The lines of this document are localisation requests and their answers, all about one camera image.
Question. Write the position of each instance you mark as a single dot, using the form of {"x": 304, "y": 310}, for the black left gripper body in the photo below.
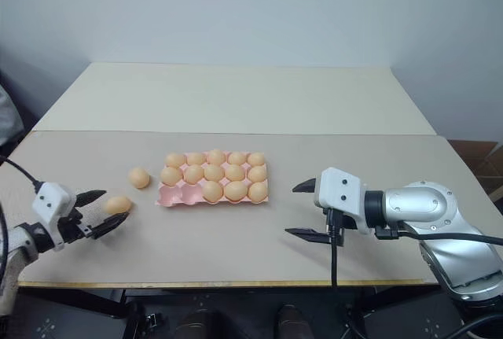
{"x": 72, "y": 229}

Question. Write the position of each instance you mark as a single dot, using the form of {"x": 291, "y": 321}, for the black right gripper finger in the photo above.
{"x": 306, "y": 186}
{"x": 308, "y": 234}

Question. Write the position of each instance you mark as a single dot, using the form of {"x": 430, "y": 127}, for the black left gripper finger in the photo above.
{"x": 91, "y": 196}
{"x": 112, "y": 224}

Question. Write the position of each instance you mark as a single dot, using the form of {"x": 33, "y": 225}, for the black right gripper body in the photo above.
{"x": 349, "y": 223}

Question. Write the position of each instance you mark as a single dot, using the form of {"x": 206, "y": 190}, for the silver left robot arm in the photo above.
{"x": 15, "y": 244}

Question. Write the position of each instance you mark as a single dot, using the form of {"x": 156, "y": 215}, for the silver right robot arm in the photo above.
{"x": 432, "y": 205}

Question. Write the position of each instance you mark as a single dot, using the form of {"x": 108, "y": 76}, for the tan egg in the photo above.
{"x": 237, "y": 158}
{"x": 258, "y": 192}
{"x": 256, "y": 159}
{"x": 117, "y": 205}
{"x": 212, "y": 191}
{"x": 257, "y": 174}
{"x": 235, "y": 172}
{"x": 193, "y": 174}
{"x": 236, "y": 191}
{"x": 195, "y": 158}
{"x": 175, "y": 159}
{"x": 171, "y": 175}
{"x": 139, "y": 177}
{"x": 216, "y": 156}
{"x": 214, "y": 172}

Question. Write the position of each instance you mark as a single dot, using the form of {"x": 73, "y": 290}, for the pink egg carton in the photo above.
{"x": 173, "y": 195}

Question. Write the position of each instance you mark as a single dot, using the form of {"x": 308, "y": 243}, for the dark brown rounded shape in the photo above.
{"x": 197, "y": 325}
{"x": 294, "y": 323}

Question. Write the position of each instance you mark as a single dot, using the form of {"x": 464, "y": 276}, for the brown cardboard box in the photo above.
{"x": 477, "y": 158}

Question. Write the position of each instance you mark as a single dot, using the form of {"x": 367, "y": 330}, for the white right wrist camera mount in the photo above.
{"x": 338, "y": 193}

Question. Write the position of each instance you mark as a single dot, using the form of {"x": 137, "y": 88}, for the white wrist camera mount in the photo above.
{"x": 51, "y": 197}
{"x": 338, "y": 193}

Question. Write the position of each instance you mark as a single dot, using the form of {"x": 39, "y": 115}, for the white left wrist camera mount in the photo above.
{"x": 51, "y": 197}

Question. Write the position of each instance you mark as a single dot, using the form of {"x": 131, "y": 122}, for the black table frame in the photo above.
{"x": 98, "y": 300}

